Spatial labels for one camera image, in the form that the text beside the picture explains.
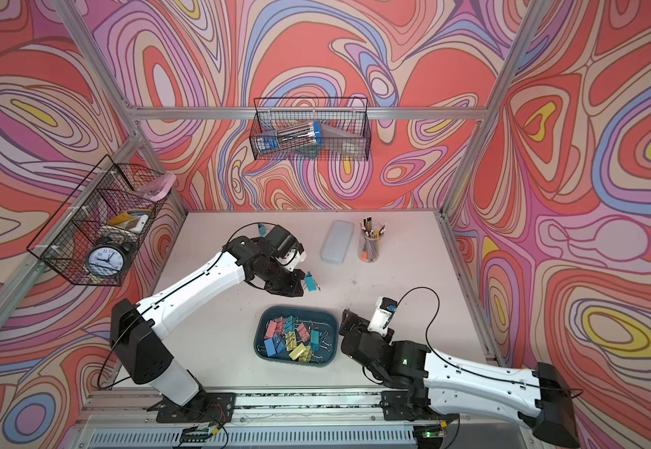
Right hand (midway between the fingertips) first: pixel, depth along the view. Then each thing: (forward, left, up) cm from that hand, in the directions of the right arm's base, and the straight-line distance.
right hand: (357, 325), depth 77 cm
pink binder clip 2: (+2, +26, -7) cm, 27 cm away
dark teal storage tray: (+7, +13, -12) cm, 19 cm away
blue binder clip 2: (-1, +23, -8) cm, 25 cm away
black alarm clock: (+10, +62, +21) cm, 66 cm away
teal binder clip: (+44, +34, -7) cm, 56 cm away
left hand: (+7, +14, +7) cm, 17 cm away
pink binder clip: (+4, +24, -9) cm, 25 cm away
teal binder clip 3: (+5, +20, -8) cm, 22 cm away
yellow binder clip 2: (-1, +20, -8) cm, 21 cm away
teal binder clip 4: (-2, +12, -6) cm, 13 cm away
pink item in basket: (+38, +60, +21) cm, 74 cm away
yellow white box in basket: (+23, +60, +22) cm, 68 cm away
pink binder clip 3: (+2, +16, -9) cm, 18 cm away
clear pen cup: (+30, -7, +1) cm, 31 cm away
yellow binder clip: (-4, +17, -10) cm, 20 cm away
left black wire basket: (+19, +70, +20) cm, 75 cm away
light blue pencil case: (+38, +4, -9) cm, 39 cm away
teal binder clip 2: (+10, +13, +7) cm, 18 cm away
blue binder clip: (-2, +26, -8) cm, 27 cm away
